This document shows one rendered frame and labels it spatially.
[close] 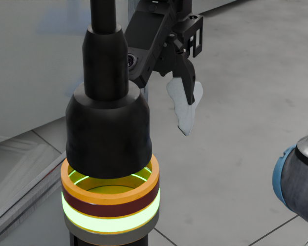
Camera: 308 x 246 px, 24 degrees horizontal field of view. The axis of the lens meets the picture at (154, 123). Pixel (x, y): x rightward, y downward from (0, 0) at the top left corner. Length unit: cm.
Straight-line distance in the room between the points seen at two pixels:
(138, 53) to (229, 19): 404
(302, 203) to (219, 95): 271
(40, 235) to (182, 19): 92
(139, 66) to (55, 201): 94
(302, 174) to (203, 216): 186
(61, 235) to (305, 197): 75
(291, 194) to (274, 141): 232
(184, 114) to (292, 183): 41
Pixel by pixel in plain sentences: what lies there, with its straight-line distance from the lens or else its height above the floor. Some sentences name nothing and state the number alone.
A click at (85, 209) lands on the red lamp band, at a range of 30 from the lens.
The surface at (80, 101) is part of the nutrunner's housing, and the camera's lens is 29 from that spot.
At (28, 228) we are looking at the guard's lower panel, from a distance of 167.
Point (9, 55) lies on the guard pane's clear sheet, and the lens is 145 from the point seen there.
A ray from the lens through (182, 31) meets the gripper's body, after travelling 90.
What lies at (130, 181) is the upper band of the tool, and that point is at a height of 180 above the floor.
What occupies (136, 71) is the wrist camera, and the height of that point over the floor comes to 161.
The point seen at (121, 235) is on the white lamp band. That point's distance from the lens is 31.
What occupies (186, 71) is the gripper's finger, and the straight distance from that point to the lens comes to 90.
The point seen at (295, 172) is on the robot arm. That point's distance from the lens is 129.
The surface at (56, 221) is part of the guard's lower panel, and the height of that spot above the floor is 86.
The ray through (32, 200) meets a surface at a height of 99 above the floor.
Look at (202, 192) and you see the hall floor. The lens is 324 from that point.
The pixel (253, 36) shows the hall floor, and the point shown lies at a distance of 465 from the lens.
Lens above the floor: 200
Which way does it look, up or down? 33 degrees down
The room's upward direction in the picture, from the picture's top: straight up
